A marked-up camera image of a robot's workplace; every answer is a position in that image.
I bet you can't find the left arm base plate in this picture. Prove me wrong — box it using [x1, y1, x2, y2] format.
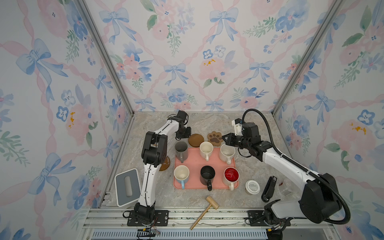
[123, 210, 170, 227]

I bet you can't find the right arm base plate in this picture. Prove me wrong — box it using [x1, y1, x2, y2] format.
[246, 210, 291, 228]

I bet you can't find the paw shaped wooden coaster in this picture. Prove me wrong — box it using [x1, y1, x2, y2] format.
[207, 131, 223, 147]

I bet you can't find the cream mug middle back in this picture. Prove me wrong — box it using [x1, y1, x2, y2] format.
[199, 142, 214, 162]

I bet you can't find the blue handled cream mug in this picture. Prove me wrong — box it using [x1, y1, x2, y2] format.
[174, 165, 190, 190]

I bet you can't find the grey mug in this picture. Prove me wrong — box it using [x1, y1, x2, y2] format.
[175, 142, 189, 164]

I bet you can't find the black mug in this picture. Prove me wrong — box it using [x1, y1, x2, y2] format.
[200, 166, 216, 191]

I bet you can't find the white round lidded jar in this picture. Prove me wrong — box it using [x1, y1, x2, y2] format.
[245, 180, 261, 195]

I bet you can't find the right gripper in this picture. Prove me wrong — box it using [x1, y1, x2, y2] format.
[221, 133, 251, 151]

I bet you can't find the clear glass jar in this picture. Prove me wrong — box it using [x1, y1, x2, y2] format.
[279, 179, 297, 196]

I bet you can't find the brown cork round coaster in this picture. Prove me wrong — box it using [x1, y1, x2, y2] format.
[188, 134, 205, 148]

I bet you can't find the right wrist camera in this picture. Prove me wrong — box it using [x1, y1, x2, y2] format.
[232, 119, 243, 136]

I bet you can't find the pink tray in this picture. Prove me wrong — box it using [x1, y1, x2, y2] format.
[173, 148, 240, 191]

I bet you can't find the wooden mallet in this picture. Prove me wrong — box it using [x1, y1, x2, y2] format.
[190, 196, 219, 230]

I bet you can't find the dark brown glossy coaster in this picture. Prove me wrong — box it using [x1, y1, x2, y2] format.
[160, 156, 171, 172]

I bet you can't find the right arm black hose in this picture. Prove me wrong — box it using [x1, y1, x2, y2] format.
[241, 108, 351, 225]

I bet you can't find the black stapler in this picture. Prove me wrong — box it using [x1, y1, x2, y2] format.
[261, 176, 277, 203]

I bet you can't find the white grey tissue box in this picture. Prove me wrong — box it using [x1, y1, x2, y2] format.
[115, 169, 141, 208]

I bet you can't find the red interior white mug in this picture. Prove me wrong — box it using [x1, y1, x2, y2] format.
[222, 167, 240, 191]

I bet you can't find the cream mug right back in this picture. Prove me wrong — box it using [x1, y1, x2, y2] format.
[219, 145, 236, 165]

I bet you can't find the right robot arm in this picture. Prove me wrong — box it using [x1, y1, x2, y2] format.
[223, 119, 344, 226]

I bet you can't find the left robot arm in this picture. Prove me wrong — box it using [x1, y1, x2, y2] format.
[134, 110, 192, 221]

